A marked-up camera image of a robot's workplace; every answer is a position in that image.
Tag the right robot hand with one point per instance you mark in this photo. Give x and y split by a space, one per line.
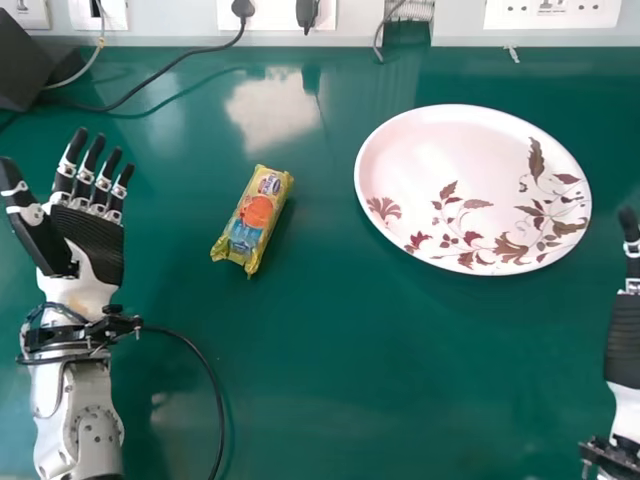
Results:
625 350

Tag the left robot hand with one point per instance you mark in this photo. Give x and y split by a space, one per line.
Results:
90 240

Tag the yellow-green biscuit packet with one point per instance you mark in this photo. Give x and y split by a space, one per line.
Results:
255 215

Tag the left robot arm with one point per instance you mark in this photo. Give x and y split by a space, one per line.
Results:
90 430

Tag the white plate brown leaf pattern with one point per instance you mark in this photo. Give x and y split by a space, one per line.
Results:
450 160

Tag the black box device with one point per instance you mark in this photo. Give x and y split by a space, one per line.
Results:
25 65

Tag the white socket strip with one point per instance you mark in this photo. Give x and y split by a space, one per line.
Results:
520 21
35 15
275 15

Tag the black power adapter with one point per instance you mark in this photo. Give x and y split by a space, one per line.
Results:
306 12

